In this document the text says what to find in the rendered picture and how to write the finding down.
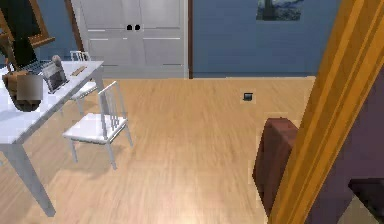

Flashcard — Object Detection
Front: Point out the white double door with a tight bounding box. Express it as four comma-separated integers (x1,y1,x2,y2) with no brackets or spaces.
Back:
70,0,190,80

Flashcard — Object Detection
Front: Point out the white chair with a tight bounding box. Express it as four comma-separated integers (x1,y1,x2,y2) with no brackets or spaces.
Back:
68,50,98,117
62,80,134,171

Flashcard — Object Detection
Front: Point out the small tan flat book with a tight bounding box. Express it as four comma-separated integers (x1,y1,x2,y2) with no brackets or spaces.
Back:
70,65,88,77

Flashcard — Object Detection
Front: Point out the grey framed photo stand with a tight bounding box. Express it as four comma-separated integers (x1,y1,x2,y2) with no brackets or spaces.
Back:
41,61,70,95

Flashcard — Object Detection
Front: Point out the white table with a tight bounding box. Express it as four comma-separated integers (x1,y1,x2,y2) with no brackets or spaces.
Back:
0,60,105,218

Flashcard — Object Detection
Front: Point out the brown woven basket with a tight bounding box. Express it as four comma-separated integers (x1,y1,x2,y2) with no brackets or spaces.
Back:
1,69,45,113

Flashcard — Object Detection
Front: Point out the wooden framed window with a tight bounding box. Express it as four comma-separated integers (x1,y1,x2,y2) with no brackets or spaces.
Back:
0,0,56,48

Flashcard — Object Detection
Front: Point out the dark purple cabinet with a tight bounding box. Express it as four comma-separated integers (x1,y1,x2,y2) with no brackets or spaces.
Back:
347,178,384,224

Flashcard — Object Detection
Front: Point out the blue framed wall picture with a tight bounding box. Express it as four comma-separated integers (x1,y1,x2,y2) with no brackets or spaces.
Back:
255,0,305,22

